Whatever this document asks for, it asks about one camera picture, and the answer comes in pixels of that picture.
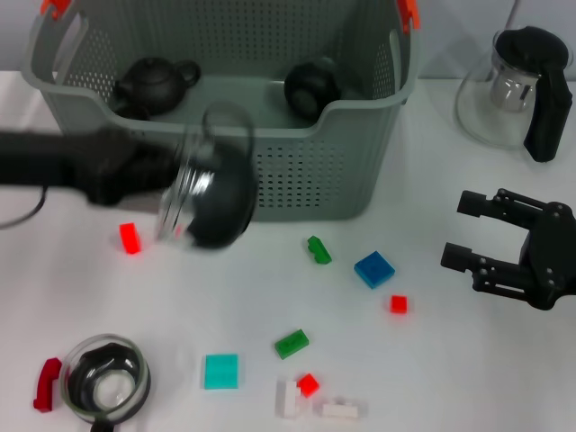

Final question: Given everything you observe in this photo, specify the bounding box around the blue square plate brick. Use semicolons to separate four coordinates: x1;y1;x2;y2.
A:
354;250;397;290

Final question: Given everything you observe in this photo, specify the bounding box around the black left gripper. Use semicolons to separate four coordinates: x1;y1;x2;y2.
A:
0;128;181;207

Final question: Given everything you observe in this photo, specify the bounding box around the green stepped brick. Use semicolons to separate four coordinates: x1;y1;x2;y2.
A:
307;235;333;266

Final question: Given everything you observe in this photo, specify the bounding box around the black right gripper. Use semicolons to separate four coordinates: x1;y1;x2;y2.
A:
440;187;576;311

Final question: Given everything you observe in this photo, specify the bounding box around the white long brick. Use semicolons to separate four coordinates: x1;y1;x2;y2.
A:
320;398;365;420

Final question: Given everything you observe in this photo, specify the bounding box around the green rectangular brick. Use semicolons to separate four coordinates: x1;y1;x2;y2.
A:
274;328;311;360

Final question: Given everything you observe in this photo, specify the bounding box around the orange-red rectangular brick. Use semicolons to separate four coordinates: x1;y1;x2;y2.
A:
119;221;143;257

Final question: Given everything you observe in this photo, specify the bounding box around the teal square plate brick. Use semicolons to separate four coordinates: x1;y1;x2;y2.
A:
203;354;240;391

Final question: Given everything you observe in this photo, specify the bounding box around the glass teapot black handle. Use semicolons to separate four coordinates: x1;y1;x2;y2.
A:
454;25;575;164

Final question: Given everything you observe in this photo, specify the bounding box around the grey perforated storage bin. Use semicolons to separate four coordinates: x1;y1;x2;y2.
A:
20;0;422;224

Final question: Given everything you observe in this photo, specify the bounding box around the dark red curved brick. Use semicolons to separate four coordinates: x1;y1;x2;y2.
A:
31;357;64;413

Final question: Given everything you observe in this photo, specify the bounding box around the black clay teapot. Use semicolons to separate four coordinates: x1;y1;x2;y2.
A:
110;57;203;122

